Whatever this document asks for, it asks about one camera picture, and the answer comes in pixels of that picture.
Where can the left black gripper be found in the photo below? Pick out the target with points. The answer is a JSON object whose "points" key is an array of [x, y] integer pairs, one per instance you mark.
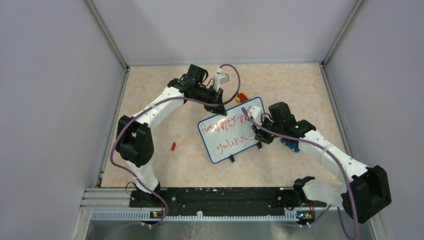
{"points": [[217, 99]]}

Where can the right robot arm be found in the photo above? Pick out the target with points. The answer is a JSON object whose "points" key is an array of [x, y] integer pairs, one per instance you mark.
{"points": [[362, 192]]}

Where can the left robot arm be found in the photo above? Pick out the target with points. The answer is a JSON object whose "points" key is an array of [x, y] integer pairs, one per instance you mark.
{"points": [[134, 141]]}

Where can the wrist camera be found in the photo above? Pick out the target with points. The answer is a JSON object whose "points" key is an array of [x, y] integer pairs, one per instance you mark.
{"points": [[255, 113], [219, 78]]}

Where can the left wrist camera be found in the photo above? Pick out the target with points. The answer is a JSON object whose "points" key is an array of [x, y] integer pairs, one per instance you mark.
{"points": [[219, 78]]}

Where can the metal whiteboard stand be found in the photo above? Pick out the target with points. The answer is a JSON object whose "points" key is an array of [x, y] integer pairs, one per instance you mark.
{"points": [[258, 146]]}

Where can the left aluminium frame post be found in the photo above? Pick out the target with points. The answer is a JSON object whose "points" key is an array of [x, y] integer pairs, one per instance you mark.
{"points": [[104, 30]]}

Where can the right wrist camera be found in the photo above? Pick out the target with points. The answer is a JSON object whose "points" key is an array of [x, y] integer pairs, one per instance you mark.
{"points": [[255, 113]]}

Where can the white slotted cable duct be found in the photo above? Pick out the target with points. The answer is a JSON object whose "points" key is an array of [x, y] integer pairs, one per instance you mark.
{"points": [[147, 216]]}

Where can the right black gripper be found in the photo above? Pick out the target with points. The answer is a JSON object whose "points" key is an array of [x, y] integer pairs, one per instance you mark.
{"points": [[260, 135]]}

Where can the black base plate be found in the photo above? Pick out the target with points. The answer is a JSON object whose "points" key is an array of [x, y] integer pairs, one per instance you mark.
{"points": [[221, 201]]}

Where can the blue framed whiteboard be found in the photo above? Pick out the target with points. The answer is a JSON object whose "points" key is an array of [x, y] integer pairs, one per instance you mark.
{"points": [[226, 136]]}

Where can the aluminium frame post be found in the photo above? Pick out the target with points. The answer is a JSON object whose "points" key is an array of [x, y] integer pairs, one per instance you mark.
{"points": [[349, 21], [104, 30]]}

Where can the blue toy car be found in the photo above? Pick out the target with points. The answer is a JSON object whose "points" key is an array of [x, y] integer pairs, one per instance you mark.
{"points": [[290, 144]]}

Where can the colourful toy brick vehicle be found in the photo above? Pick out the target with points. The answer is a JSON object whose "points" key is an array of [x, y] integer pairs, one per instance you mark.
{"points": [[241, 98]]}

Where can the right aluminium frame post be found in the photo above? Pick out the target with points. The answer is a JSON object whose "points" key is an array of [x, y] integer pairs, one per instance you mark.
{"points": [[349, 21]]}

